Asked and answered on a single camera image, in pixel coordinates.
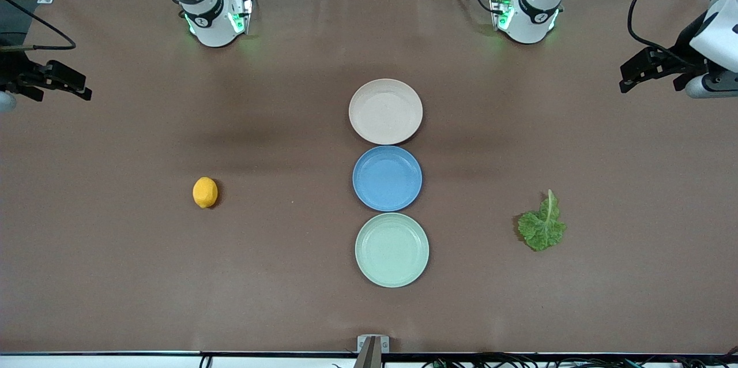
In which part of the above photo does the yellow lemon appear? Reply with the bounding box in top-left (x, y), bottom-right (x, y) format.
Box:
top-left (193, 177), bottom-right (219, 209)

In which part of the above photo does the green lettuce leaf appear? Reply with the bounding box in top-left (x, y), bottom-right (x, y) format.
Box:
top-left (517, 189), bottom-right (567, 252)

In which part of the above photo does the base connector box green light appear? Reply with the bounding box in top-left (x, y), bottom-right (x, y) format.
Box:
top-left (228, 0), bottom-right (254, 35)
top-left (489, 0), bottom-right (514, 32)

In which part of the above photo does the brown table cover mat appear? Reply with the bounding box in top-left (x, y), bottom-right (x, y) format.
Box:
top-left (0, 0), bottom-right (738, 355)

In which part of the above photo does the beige round plate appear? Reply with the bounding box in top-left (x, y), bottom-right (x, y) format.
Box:
top-left (349, 78), bottom-right (424, 145)

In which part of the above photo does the blue round plate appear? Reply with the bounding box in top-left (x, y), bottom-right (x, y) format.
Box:
top-left (352, 145), bottom-right (423, 212)

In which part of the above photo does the light green round plate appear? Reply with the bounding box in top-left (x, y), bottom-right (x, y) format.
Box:
top-left (355, 212), bottom-right (430, 288)

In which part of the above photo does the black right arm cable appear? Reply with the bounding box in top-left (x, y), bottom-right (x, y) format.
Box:
top-left (0, 0), bottom-right (77, 51)

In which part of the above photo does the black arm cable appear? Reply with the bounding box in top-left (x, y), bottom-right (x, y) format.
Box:
top-left (627, 0), bottom-right (701, 58)
top-left (0, 0), bottom-right (77, 51)

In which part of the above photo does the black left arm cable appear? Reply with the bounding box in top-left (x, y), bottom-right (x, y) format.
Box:
top-left (627, 0), bottom-right (701, 58)

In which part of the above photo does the white table edge rail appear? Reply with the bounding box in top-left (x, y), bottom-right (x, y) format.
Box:
top-left (0, 352), bottom-right (738, 368)

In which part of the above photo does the grey metal camera bracket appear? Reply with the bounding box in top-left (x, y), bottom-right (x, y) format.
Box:
top-left (357, 335), bottom-right (390, 368)

